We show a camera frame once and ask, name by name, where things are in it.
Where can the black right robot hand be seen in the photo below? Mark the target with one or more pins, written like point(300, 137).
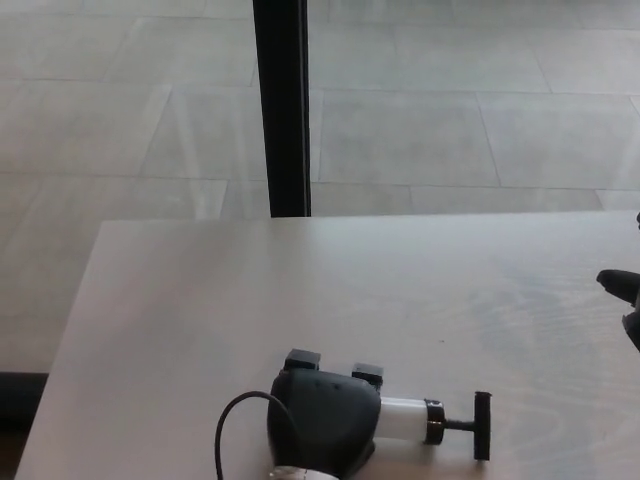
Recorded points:
point(620, 282)

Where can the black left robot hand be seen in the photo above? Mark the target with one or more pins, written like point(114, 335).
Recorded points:
point(325, 420)

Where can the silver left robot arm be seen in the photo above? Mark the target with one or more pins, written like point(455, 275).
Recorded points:
point(300, 474)

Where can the black window frame base rail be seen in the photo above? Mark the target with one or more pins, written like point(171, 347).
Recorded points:
point(20, 400)

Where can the black window frame post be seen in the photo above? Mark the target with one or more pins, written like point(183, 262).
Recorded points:
point(282, 110)

